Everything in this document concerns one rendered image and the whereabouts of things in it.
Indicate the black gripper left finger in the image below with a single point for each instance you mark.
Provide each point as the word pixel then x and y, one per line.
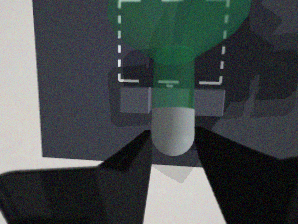
pixel 113 192

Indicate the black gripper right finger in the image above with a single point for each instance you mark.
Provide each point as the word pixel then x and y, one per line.
pixel 250 187

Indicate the dark grey flat mat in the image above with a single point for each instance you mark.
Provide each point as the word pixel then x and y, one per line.
pixel 81 63

